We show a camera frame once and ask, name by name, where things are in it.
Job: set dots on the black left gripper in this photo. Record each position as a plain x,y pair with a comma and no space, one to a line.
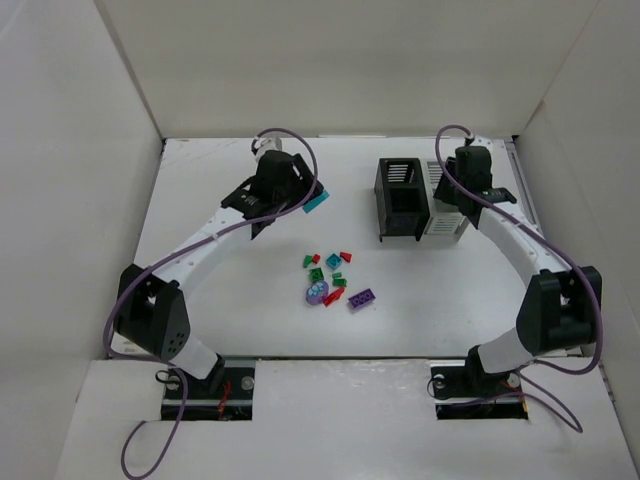
298,187

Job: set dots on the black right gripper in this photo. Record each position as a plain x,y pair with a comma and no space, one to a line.
445,186

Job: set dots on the long teal lego brick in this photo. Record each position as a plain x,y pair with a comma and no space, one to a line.
315,202

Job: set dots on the purple round paw lego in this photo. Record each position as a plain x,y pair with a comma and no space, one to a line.
317,292

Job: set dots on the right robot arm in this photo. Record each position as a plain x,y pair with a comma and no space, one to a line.
561,308

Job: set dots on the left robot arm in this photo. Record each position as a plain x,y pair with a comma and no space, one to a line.
151,309

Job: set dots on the white slatted container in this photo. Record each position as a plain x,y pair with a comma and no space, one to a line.
444,221

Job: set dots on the black slatted container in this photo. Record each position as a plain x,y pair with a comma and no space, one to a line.
401,198

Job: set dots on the teal square lego brick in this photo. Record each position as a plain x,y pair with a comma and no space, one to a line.
334,261

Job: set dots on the red slope lego upper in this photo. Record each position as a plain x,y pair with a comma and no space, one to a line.
345,256

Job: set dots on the long red lego piece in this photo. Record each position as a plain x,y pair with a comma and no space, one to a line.
334,296

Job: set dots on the purple rectangular lego brick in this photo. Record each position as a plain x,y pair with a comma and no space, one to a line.
361,299

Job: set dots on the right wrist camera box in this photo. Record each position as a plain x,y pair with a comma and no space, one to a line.
474,139

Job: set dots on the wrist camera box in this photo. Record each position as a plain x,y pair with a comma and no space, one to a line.
474,139
261,145

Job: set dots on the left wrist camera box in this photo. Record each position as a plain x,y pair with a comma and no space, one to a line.
261,145

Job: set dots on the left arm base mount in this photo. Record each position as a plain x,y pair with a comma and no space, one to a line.
232,400

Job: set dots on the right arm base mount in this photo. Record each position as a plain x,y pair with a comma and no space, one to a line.
458,397

